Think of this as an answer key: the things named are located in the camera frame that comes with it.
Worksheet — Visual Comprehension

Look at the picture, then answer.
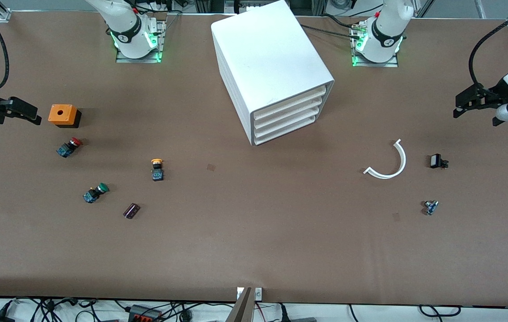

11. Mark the yellow push button switch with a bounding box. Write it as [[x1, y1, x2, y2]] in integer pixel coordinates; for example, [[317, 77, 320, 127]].
[[151, 158, 165, 182]]

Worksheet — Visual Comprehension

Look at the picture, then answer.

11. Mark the white plastic drawer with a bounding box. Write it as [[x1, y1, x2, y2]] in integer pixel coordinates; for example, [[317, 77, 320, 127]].
[[254, 114, 318, 146], [253, 85, 327, 121], [253, 95, 326, 130], [254, 106, 324, 138]]

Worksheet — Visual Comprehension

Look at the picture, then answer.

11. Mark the orange push button box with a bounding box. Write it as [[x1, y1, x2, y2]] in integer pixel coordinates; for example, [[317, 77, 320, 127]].
[[48, 104, 82, 129]]

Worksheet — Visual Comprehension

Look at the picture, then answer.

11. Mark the white drawer cabinet shell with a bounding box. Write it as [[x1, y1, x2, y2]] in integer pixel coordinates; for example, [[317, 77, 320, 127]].
[[211, 0, 335, 147]]

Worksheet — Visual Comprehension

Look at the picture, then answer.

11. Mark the white curved pipe clamp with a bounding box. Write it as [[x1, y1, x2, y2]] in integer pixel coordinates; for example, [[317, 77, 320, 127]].
[[364, 139, 407, 179]]

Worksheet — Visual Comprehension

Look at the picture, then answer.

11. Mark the black orange power strip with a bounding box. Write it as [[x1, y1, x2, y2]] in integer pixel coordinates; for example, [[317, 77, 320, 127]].
[[128, 305, 164, 322]]

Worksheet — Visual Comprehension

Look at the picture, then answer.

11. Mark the black power adapter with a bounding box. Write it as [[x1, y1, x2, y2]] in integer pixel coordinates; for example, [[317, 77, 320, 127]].
[[280, 304, 318, 322]]

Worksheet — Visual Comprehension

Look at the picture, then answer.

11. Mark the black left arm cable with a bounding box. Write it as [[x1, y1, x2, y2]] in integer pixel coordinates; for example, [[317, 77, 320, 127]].
[[468, 0, 508, 88]]

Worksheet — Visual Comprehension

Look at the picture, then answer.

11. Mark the red push button switch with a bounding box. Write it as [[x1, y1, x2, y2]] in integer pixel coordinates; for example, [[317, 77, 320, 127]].
[[56, 138, 83, 158]]

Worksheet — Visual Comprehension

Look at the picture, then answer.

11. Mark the green push button switch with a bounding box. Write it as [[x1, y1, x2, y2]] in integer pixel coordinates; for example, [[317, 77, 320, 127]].
[[83, 182, 110, 204]]

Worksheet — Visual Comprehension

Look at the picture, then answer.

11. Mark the black base power cable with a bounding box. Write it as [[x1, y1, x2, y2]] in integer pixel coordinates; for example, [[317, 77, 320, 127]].
[[301, 13, 364, 42]]

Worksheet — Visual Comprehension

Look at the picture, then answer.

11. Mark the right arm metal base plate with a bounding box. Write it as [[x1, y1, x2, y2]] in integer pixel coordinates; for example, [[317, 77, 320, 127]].
[[115, 20, 166, 64]]

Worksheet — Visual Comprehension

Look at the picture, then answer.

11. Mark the black looped floor cable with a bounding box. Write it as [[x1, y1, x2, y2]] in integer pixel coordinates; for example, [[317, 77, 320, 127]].
[[419, 305, 462, 318]]

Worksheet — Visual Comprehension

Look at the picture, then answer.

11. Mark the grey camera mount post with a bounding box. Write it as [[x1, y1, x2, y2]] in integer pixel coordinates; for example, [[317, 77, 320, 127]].
[[225, 287, 255, 322]]

